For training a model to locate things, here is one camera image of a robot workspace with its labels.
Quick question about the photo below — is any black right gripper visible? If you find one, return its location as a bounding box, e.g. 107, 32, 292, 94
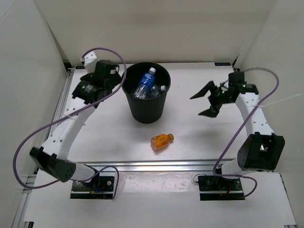
190, 81, 233, 118

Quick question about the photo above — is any clear bottle blue label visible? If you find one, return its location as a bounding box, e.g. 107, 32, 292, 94
133, 67, 156, 99

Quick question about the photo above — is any clear bottle white orange label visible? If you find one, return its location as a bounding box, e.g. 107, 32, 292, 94
151, 84, 167, 97

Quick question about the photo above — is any orange juice bottle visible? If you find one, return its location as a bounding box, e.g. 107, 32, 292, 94
151, 133, 174, 151

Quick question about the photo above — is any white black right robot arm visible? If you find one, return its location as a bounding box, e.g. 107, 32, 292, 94
192, 72, 285, 190

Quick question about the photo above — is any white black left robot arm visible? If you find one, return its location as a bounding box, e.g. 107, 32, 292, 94
29, 60, 121, 190

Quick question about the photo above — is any black ribbed plastic bin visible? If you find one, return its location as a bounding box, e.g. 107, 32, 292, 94
122, 62, 171, 124

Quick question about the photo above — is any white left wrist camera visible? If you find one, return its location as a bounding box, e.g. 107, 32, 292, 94
80, 51, 98, 73

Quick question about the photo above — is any white cable tie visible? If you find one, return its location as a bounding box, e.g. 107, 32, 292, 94
258, 93, 304, 108

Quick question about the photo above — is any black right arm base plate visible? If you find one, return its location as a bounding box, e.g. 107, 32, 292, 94
192, 174, 245, 201

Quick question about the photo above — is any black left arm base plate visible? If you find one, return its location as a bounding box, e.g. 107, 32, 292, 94
70, 171, 116, 200

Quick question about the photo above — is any aluminium table frame rail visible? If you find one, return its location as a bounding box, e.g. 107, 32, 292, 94
23, 63, 296, 228

